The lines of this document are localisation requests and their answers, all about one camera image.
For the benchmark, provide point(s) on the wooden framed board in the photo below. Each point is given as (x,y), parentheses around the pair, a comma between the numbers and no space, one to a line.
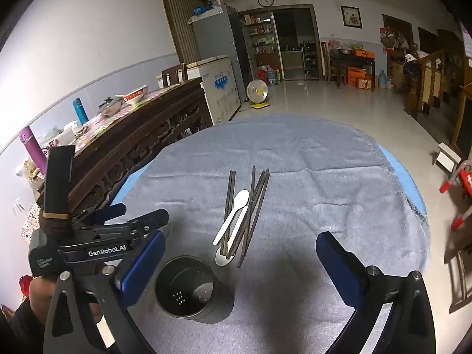
(462,118)

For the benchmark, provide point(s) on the metal pot with lid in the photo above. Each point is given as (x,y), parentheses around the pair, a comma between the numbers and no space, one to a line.
(110,107)

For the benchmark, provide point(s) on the white chest freezer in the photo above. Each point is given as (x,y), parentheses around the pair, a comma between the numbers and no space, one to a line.
(219,88)

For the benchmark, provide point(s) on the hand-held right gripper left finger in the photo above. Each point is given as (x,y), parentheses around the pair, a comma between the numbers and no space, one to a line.
(142,265)

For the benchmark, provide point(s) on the person's left forearm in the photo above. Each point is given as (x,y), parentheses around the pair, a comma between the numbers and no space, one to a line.
(22,326)

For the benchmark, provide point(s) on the wooden stair railing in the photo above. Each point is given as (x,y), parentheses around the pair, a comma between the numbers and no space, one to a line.
(431,77)

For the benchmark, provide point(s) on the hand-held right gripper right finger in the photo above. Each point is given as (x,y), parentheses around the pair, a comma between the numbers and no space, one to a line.
(337,265)

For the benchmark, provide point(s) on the white step stool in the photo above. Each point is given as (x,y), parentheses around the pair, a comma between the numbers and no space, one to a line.
(448,155)

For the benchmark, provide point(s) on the round blue table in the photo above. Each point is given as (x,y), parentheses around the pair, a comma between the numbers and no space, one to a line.
(403,175)

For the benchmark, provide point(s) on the grey refrigerator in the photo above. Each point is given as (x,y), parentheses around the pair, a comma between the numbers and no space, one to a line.
(217,37)

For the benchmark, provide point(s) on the framed picture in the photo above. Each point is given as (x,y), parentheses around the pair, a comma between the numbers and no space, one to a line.
(351,17)

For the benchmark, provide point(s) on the pile of dark chopsticks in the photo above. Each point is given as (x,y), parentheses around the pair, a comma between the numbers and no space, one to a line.
(257,206)

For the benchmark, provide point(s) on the white plastic spoon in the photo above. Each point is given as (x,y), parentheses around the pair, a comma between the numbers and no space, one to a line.
(241,198)
(225,260)

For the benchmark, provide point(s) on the dark wooden table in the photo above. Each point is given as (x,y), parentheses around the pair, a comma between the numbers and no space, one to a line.
(352,61)

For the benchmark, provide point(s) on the orange cardboard box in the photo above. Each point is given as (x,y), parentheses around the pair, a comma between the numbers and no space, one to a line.
(356,75)
(365,83)

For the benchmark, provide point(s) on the patterned tablecloth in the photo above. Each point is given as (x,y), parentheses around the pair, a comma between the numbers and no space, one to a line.
(110,118)

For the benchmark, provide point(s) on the blue bottle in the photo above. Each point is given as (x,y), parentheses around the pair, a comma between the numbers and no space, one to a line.
(80,110)

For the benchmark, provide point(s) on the wall calendar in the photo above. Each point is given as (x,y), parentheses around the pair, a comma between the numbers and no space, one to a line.
(467,40)

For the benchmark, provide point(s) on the grey cloth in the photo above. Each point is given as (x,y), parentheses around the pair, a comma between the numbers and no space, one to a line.
(313,173)

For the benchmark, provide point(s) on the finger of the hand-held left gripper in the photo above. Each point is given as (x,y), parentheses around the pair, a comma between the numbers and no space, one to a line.
(114,210)
(155,217)

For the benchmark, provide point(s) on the red and white bowl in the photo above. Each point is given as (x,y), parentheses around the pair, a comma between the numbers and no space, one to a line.
(134,95)

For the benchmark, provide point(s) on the red bag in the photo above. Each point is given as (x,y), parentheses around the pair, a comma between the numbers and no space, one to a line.
(262,72)

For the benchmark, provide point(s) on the wooden chair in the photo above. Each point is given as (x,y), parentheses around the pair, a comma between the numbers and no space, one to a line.
(459,273)
(173,73)

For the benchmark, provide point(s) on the brown wooden door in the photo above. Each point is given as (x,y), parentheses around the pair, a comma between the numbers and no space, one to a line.
(182,22)

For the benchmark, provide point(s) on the person's left hand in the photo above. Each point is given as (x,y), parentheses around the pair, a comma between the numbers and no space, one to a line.
(38,291)

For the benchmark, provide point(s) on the clear plastic water bottle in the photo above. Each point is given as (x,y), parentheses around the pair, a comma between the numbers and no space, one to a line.
(383,79)

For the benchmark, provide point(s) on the blue water jug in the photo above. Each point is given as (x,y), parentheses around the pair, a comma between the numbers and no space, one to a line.
(272,76)

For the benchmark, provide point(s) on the dark metal utensil holder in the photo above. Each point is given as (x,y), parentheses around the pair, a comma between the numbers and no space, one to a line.
(221,306)

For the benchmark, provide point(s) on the round wall clock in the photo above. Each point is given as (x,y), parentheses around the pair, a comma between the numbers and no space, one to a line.
(265,0)

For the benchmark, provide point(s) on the purple bottle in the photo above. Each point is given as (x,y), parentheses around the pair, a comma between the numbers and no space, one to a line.
(32,147)

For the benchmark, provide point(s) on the pantry shelf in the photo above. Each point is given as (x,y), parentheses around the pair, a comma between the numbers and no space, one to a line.
(263,37)

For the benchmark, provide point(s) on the red toy ride-on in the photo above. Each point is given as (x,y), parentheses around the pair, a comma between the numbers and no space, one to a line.
(461,188)

